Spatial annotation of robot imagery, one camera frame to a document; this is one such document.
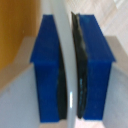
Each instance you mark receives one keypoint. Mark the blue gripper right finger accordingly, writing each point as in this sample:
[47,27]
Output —
[96,73]

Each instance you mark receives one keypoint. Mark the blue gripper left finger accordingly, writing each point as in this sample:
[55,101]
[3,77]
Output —
[46,73]

